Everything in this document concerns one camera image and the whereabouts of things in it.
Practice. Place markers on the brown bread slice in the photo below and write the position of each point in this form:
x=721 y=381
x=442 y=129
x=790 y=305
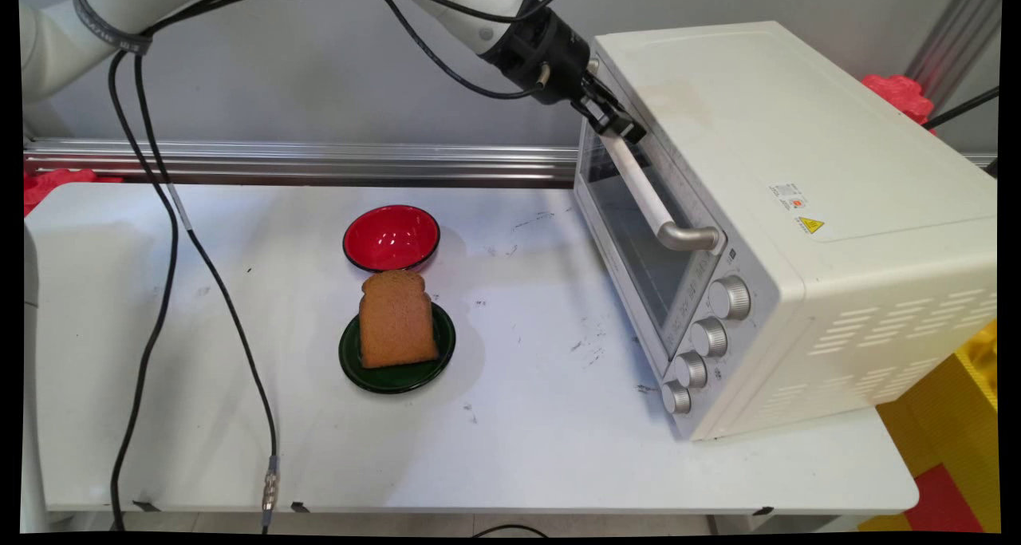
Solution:
x=397 y=321

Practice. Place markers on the red bowl black rim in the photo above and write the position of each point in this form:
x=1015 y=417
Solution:
x=391 y=238

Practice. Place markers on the yellow foam mat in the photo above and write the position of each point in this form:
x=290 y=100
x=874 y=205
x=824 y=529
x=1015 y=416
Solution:
x=941 y=425

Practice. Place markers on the aluminium rail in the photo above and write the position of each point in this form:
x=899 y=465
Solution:
x=279 y=162

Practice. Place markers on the red foam mat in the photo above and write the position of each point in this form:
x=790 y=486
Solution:
x=945 y=501

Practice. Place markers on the aluminium profile post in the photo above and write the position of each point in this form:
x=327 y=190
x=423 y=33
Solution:
x=957 y=42

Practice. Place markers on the silver oven knob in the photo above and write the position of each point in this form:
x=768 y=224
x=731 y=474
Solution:
x=730 y=298
x=676 y=397
x=709 y=337
x=691 y=369

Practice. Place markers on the white toaster oven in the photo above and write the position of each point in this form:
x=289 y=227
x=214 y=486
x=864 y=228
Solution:
x=758 y=130

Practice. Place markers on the red crumpled object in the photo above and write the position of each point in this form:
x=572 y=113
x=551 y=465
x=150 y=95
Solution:
x=901 y=94
x=60 y=182

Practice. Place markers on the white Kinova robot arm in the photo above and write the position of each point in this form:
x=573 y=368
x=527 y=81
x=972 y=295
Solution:
x=48 y=50

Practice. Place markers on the dark green plate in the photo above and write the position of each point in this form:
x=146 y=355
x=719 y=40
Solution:
x=399 y=379

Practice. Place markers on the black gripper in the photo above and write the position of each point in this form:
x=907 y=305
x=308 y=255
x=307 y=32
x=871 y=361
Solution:
x=550 y=50

